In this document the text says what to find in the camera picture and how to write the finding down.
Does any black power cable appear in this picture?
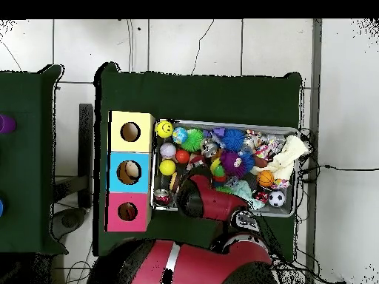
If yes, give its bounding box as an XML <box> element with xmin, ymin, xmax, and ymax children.
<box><xmin>297</xmin><ymin>163</ymin><xmax>379</xmax><ymax>183</ymax></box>

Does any black upright panel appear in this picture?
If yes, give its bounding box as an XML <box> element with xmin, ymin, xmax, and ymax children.
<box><xmin>78</xmin><ymin>103</ymin><xmax>94</xmax><ymax>208</ymax></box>

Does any beige rounded object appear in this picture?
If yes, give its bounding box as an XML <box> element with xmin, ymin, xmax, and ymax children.
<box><xmin>124</xmin><ymin>161</ymin><xmax>141</xmax><ymax>180</ymax></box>

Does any crushed red drink can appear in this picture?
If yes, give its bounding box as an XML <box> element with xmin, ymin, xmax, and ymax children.
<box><xmin>153</xmin><ymin>189</ymin><xmax>172</xmax><ymax>207</ymax></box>

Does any white toy baseball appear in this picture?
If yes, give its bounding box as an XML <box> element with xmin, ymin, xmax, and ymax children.
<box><xmin>159</xmin><ymin>142</ymin><xmax>178</xmax><ymax>159</ymax></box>

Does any purple spiky rubber toy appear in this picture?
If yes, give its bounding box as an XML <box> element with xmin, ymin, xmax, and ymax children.
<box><xmin>220</xmin><ymin>151</ymin><xmax>248</xmax><ymax>178</ymax></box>

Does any silver wire mesh bin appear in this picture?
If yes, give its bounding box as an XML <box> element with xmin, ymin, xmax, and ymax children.
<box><xmin>150</xmin><ymin>118</ymin><xmax>301</xmax><ymax>218</ymax></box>

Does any plain orange ball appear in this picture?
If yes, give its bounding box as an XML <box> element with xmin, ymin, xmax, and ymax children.
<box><xmin>175</xmin><ymin>149</ymin><xmax>190</xmax><ymax>164</ymax></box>

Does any globe print ball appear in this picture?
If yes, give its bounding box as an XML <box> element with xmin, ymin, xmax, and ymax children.
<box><xmin>172</xmin><ymin>126</ymin><xmax>189</xmax><ymax>145</ymax></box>

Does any yellow ball with seam lines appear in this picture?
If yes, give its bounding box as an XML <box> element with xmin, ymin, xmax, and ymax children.
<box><xmin>158</xmin><ymin>159</ymin><xmax>176</xmax><ymax>177</ymax></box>

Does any dark green tablecloth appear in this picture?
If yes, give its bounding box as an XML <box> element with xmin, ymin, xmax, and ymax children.
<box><xmin>0</xmin><ymin>64</ymin><xmax>70</xmax><ymax>256</ymax></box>
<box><xmin>93</xmin><ymin>62</ymin><xmax>303</xmax><ymax>257</ymax></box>

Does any plain yellow ball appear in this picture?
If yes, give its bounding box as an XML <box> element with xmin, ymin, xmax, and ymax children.
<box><xmin>154</xmin><ymin>119</ymin><xmax>174</xmax><ymax>139</ymax></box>

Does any purple cup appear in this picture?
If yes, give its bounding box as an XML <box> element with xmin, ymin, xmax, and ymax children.
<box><xmin>0</xmin><ymin>114</ymin><xmax>18</xmax><ymax>135</ymax></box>

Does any wooden box with three holes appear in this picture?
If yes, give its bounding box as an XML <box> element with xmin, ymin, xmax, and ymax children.
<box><xmin>104</xmin><ymin>110</ymin><xmax>156</xmax><ymax>233</ymax></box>

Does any orange toy basketball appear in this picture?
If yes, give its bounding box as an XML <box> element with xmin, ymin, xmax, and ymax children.
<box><xmin>256</xmin><ymin>169</ymin><xmax>275</xmax><ymax>188</ymax></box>

